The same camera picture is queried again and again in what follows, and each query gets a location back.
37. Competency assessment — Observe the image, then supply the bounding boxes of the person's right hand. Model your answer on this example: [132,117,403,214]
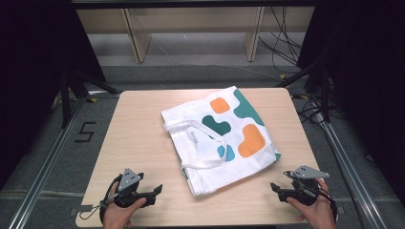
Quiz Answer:
[286,177,337,229]

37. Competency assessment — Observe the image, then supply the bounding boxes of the aluminium floor rail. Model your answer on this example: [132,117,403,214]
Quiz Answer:
[313,114,389,229]
[7,90,122,229]

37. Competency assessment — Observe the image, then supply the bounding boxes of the white tote bag coloured shapes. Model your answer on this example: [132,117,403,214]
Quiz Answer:
[160,85,282,198]

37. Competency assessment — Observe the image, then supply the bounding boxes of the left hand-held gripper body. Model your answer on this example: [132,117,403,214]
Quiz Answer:
[110,167,148,209]

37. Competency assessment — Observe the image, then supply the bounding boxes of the bundle of black cables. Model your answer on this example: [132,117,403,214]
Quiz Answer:
[258,6,304,74]

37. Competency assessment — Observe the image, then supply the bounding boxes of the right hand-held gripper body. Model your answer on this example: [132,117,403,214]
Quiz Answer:
[283,164,330,207]

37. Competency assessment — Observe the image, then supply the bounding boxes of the black metal stand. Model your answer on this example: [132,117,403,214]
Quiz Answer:
[58,69,119,129]
[276,55,332,124]

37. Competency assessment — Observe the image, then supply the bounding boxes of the black curtain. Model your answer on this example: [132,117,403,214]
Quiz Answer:
[296,0,405,206]
[0,0,107,190]

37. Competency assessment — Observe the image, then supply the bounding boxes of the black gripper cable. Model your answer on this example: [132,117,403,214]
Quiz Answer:
[317,186,339,222]

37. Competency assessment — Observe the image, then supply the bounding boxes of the thin cable with grey plug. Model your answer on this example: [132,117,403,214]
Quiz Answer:
[77,187,119,221]

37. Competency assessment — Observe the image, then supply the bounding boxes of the person's left hand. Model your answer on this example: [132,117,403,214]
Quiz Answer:
[102,182,148,229]

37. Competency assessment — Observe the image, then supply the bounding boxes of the tangle of black floor cables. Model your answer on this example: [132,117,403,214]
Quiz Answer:
[294,91,330,126]

